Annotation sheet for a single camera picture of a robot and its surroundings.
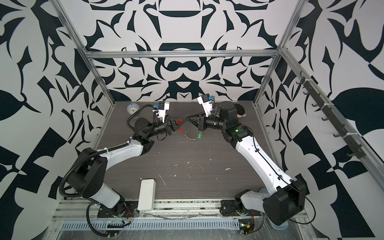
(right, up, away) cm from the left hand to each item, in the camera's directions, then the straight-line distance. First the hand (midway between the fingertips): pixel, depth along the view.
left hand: (188, 116), depth 67 cm
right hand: (0, -1, 0) cm, 1 cm away
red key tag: (-5, -2, +1) cm, 5 cm away
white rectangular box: (-20, -39, +6) cm, 45 cm away
